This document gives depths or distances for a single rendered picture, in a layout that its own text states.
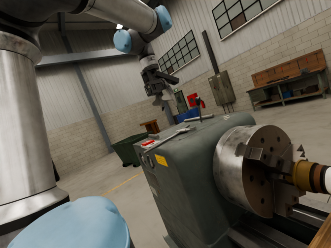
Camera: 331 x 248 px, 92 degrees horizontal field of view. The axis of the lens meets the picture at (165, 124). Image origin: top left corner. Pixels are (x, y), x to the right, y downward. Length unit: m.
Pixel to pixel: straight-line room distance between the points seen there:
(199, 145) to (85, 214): 0.49
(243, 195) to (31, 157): 0.53
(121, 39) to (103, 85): 10.35
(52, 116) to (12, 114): 10.01
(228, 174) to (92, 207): 0.44
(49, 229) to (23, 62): 0.27
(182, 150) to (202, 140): 0.10
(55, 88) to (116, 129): 3.92
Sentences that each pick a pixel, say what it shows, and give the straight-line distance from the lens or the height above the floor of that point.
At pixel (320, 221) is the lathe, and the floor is 0.86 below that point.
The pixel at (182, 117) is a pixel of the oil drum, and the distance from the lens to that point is 6.89.
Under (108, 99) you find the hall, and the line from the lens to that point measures 10.81.
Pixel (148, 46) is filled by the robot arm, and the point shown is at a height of 1.68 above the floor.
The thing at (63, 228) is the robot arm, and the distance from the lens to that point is 0.23.
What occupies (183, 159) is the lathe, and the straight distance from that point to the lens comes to 0.60.
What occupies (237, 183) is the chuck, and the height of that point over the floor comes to 1.11.
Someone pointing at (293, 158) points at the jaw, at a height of 1.11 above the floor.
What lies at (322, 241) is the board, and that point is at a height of 0.89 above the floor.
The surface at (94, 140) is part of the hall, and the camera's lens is 10.26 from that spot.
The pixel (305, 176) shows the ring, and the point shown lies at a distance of 0.59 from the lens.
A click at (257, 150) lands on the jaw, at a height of 1.19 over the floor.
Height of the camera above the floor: 1.41
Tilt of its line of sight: 6 degrees down
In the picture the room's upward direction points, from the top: 21 degrees counter-clockwise
